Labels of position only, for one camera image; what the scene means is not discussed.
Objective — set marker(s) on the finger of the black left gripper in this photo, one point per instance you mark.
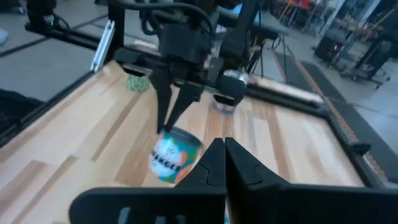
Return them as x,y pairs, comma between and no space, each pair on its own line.
186,96
163,99

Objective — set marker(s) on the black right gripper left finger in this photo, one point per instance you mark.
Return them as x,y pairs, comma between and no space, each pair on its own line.
155,205

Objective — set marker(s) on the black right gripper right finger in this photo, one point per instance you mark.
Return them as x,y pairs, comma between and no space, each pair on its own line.
295,205

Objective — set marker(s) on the peaches can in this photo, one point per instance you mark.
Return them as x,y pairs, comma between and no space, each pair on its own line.
224,108

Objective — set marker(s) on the teal baked beans can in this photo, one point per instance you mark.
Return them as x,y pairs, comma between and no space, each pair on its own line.
174,155

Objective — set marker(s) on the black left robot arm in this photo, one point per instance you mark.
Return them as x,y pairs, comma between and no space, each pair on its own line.
237,34

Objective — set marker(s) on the green polka dot can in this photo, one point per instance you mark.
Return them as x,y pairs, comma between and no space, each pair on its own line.
138,84

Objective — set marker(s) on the silver aluminium extrusion bar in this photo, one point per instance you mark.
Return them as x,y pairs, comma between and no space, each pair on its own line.
102,46

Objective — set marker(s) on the black computer tower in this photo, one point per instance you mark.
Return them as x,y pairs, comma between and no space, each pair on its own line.
326,48

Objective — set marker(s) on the black box with green light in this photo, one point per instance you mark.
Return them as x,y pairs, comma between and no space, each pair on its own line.
40,14

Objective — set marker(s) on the black aluminium rig frame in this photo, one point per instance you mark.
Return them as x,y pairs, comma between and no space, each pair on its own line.
115,31

